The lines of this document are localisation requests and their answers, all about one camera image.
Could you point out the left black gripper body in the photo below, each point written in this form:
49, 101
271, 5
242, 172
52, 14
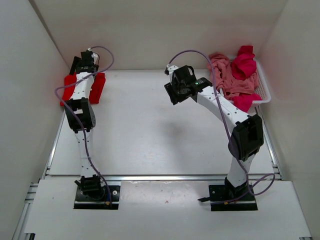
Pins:
77, 63

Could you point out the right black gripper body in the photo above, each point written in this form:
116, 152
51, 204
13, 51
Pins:
170, 92

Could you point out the red t shirt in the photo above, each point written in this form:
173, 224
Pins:
97, 87

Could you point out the magenta t shirt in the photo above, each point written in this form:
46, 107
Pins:
242, 67

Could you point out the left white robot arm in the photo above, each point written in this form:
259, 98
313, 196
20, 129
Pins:
81, 119

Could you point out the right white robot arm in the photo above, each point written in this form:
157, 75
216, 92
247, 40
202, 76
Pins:
245, 131

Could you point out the light pink t shirt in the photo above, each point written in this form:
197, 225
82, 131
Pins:
226, 83

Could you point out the white plastic basket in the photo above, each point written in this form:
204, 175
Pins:
262, 90

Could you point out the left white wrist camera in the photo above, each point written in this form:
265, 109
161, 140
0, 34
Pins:
94, 55

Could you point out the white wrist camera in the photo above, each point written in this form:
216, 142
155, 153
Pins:
170, 68
94, 55

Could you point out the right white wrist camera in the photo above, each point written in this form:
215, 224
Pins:
170, 68

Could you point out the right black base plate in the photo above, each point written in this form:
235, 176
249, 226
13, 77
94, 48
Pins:
222, 200

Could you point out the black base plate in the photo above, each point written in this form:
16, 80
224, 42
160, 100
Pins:
99, 202
222, 200

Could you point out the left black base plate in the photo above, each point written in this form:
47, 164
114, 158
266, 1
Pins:
99, 202

